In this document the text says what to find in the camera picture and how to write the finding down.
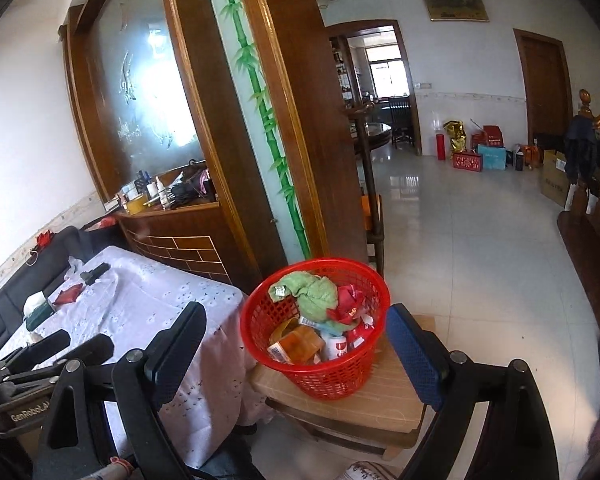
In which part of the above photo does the orange box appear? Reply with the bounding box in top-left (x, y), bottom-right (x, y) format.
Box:
top-left (269, 325), bottom-right (326, 365)

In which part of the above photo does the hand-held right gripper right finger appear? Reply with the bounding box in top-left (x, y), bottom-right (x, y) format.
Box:
top-left (385, 304), bottom-right (561, 480)

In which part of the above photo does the red wrapper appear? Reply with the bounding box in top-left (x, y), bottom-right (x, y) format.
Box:
top-left (327, 284), bottom-right (368, 331)

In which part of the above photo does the wooden chair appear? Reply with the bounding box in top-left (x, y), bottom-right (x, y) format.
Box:
top-left (357, 180), bottom-right (386, 277)

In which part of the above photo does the dark jacket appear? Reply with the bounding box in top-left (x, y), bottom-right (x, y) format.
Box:
top-left (565, 115), bottom-right (600, 186)

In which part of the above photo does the black handbag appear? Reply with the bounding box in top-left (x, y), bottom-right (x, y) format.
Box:
top-left (170, 182), bottom-right (206, 209)

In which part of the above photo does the red gift box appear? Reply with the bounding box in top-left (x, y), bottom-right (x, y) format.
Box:
top-left (452, 151), bottom-right (482, 173)

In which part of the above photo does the red plastic basket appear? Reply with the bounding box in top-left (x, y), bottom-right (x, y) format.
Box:
top-left (240, 257), bottom-right (392, 401)

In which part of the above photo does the gold foil bag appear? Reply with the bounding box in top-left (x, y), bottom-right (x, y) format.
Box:
top-left (445, 120), bottom-right (467, 153)

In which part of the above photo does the wooden glass partition cabinet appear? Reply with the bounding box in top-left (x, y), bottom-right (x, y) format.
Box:
top-left (60, 0), bottom-right (368, 293)

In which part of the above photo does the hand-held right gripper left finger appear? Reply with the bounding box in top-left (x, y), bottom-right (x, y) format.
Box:
top-left (32, 301), bottom-right (208, 480)

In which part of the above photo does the brown wooden door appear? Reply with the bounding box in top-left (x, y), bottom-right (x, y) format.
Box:
top-left (512, 28), bottom-right (573, 148)

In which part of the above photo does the dark dining chair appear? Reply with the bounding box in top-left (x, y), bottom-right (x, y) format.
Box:
top-left (387, 97), bottom-right (413, 148)

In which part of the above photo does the black bag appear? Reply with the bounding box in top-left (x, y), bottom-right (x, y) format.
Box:
top-left (82, 215), bottom-right (121, 233)

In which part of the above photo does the black sofa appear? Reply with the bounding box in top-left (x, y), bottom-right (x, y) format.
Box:
top-left (0, 225), bottom-right (126, 361)

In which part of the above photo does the green cloth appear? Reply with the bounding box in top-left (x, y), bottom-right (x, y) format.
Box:
top-left (269, 271), bottom-right (340, 325)

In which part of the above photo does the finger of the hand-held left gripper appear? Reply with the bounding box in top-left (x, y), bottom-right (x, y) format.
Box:
top-left (2, 333), bottom-right (116, 387)
top-left (0, 329), bottom-right (72, 376)

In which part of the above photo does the blue gift bag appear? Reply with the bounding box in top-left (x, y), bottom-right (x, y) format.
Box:
top-left (477, 144), bottom-right (507, 171)

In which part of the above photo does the red gift bag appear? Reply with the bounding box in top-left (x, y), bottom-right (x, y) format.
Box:
top-left (472, 125), bottom-right (506, 150)

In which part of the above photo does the green tissue box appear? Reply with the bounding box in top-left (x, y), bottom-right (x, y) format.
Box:
top-left (22, 291), bottom-right (56, 331)

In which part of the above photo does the flat red box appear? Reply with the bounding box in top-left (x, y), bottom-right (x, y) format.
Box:
top-left (51, 284), bottom-right (85, 306)

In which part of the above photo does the red white snack packet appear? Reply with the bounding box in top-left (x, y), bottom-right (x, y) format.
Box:
top-left (347, 322), bottom-right (376, 351)

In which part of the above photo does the small framed picture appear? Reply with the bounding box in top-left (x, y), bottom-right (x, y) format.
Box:
top-left (420, 0), bottom-right (491, 22)

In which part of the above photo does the cardboard box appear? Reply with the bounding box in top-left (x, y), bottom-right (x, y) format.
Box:
top-left (539, 149), bottom-right (571, 208)

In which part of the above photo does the round dining table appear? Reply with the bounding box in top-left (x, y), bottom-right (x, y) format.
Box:
top-left (352, 120), bottom-right (393, 153)

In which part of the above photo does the white plastic bag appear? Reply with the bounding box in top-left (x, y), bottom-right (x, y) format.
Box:
top-left (62, 256), bottom-right (88, 281)

